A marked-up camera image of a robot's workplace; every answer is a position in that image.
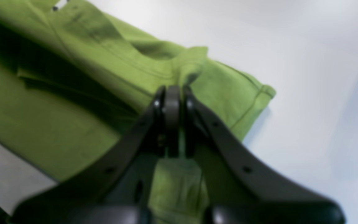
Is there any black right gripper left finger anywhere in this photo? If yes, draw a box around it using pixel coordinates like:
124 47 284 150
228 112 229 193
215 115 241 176
11 86 181 224

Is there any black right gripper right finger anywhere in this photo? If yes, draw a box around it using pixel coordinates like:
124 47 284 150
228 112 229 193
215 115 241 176
183 86 345 224

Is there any green T-shirt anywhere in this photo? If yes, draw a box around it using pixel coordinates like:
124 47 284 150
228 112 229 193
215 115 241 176
0 0 277 224

